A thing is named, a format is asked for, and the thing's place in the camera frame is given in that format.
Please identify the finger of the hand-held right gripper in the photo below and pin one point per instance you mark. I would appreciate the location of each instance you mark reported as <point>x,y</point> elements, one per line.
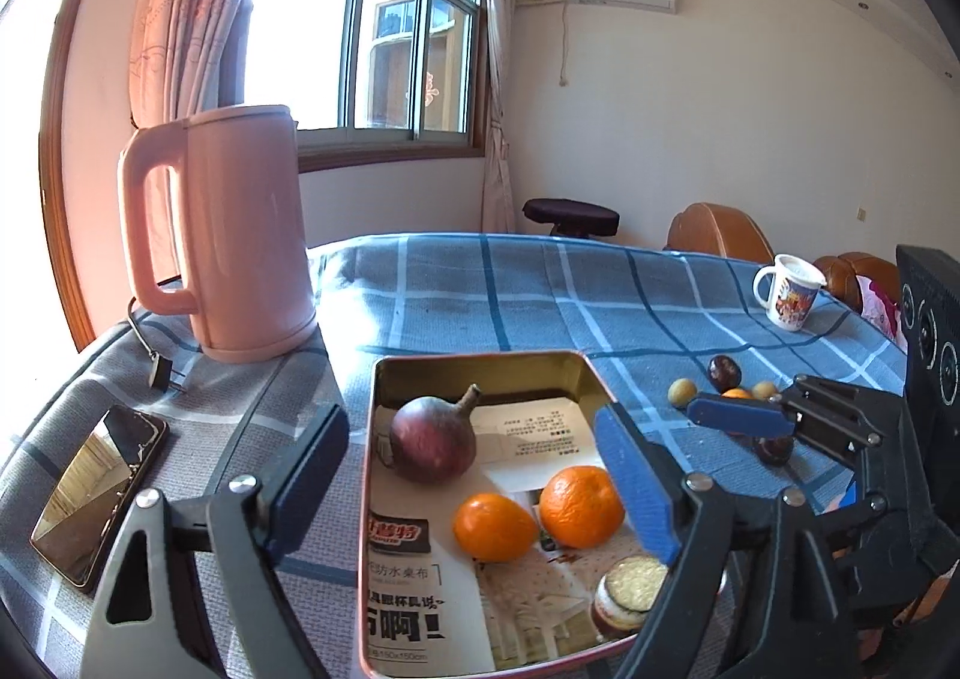
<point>877,521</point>
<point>739,416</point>

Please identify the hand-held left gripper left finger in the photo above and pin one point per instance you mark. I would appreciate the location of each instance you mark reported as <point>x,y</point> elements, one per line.
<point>304,476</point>

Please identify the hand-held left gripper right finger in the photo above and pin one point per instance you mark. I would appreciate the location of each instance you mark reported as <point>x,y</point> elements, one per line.
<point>634,484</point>

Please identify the small round mandarin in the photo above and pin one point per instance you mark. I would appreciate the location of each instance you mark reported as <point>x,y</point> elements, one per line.
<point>736,393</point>

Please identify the small brown longan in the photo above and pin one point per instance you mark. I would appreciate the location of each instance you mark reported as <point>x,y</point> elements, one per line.
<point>681,392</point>
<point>765,390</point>

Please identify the dark brown water chestnut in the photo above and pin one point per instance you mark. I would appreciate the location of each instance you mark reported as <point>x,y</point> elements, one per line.
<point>772,452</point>
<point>725,373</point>

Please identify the large round orange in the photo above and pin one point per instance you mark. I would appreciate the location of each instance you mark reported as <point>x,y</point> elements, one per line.
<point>577,506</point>

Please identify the round sandwich biscuit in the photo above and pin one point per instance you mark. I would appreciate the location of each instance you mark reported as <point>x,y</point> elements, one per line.
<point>626,589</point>

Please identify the purple round fruit with stem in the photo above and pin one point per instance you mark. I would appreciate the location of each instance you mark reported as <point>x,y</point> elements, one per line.
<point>431,443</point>

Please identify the oval orange citrus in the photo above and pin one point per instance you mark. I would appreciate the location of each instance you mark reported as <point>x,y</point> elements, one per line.
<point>491,529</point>

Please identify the pink tin box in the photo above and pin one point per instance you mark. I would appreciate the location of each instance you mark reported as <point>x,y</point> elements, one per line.
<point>480,379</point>

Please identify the pink cloth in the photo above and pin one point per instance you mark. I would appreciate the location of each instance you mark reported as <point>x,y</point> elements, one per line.
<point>877,307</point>

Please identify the brown leather chair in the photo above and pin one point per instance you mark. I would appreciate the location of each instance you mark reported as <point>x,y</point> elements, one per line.
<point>855,270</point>
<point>712,232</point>

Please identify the white printed mug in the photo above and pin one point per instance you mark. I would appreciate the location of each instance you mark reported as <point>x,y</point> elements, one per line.
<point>795,307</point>

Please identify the white plastic mug lid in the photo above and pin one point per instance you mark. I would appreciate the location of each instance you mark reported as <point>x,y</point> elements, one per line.
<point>801,268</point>

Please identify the printed paper leaflet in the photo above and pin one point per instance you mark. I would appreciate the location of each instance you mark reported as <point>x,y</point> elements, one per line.
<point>420,611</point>

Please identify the smartphone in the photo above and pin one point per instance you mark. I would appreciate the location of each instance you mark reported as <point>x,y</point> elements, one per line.
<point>90,499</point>

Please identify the blue plaid tablecloth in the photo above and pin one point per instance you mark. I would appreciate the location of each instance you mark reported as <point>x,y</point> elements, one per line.
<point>487,304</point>

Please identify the pink electric kettle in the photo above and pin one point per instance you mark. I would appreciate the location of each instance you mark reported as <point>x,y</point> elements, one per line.
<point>240,236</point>

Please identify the dark round stool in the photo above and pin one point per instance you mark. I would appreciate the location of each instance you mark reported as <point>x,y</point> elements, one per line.
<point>570,212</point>

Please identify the pale curtain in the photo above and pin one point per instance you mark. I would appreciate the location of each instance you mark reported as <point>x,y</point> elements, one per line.
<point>499,124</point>

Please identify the red paper window sticker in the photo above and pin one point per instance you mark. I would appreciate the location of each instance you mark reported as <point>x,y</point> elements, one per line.
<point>433,90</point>

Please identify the sliding window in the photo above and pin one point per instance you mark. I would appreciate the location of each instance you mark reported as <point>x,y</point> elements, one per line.
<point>315,33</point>

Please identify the pink patterned curtain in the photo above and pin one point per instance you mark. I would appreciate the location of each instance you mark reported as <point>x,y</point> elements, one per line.
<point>187,11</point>

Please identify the wooden door frame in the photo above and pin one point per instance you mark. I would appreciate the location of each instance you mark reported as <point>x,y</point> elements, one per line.
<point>67,161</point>

